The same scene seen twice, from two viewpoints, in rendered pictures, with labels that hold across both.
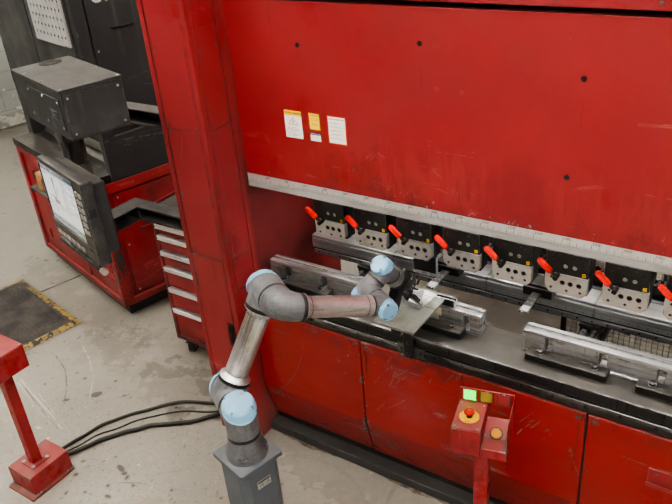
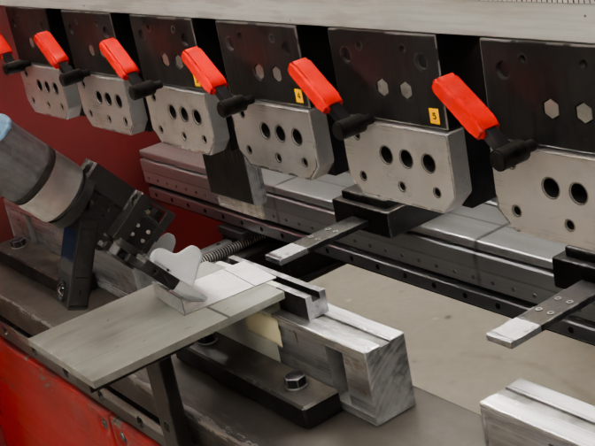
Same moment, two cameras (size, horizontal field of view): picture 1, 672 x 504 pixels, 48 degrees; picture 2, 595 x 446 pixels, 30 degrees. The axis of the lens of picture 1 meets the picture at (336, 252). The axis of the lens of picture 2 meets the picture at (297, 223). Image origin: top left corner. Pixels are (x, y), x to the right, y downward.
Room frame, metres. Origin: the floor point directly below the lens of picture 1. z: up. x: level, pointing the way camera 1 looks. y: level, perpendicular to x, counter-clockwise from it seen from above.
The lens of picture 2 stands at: (1.36, -0.88, 1.53)
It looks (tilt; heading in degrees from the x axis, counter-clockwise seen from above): 20 degrees down; 21
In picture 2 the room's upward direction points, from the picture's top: 11 degrees counter-clockwise
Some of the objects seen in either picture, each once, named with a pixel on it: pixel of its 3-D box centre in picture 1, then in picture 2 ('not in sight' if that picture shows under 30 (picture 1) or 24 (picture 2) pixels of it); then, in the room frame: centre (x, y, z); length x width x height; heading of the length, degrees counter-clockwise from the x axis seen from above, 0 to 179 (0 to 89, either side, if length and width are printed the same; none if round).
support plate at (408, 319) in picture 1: (408, 310); (156, 318); (2.45, -0.27, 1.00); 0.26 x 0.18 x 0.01; 144
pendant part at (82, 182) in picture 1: (80, 206); not in sight; (2.81, 1.02, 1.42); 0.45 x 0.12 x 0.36; 38
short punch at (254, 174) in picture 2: (425, 264); (234, 177); (2.57, -0.35, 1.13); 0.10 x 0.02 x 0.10; 54
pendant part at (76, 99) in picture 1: (89, 172); not in sight; (2.90, 0.98, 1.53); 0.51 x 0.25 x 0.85; 38
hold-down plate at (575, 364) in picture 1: (566, 363); not in sight; (2.17, -0.81, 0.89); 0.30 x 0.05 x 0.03; 54
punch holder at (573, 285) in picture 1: (570, 269); (593, 131); (2.23, -0.82, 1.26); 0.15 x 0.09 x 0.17; 54
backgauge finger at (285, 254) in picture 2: (443, 271); (348, 219); (2.71, -0.45, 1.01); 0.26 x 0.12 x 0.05; 144
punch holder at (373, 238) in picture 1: (375, 225); (124, 64); (2.71, -0.17, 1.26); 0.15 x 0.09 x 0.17; 54
